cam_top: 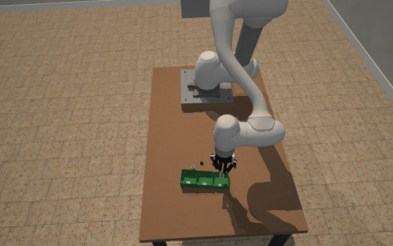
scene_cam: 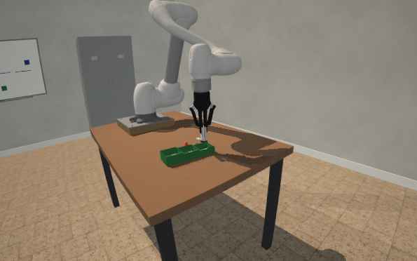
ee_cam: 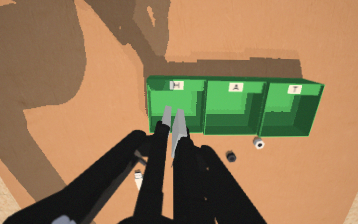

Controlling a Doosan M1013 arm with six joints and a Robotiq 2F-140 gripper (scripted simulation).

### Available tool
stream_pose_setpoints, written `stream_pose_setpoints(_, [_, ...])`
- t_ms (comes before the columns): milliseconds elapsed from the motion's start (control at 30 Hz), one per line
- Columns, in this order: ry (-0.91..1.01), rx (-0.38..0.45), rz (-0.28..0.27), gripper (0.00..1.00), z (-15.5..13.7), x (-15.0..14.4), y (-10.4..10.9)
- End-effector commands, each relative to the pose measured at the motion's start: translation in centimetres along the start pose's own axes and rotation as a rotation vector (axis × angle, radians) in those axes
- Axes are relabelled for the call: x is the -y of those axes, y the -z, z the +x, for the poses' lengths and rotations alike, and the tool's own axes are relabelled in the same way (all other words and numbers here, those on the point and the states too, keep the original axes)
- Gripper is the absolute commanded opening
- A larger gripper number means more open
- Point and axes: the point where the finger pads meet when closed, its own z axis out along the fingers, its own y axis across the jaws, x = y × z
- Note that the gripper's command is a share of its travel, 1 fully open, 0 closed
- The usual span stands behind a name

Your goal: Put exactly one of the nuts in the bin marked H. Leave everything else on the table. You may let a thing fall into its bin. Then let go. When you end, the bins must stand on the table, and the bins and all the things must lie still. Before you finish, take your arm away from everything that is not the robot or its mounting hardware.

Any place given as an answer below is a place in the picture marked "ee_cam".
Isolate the white hex nut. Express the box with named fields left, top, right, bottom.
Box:
left=253, top=139, right=265, bottom=149

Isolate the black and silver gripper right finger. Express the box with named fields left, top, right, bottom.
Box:
left=171, top=108, right=267, bottom=224

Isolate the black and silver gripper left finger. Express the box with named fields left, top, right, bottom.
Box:
left=2, top=105, right=172, bottom=224

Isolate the black bolt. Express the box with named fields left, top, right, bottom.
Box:
left=139, top=158, right=146, bottom=166

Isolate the green three-compartment bin rack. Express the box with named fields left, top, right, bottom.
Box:
left=146, top=75, right=325, bottom=137

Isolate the dark grey hex nut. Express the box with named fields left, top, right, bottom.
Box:
left=226, top=153, right=237, bottom=163

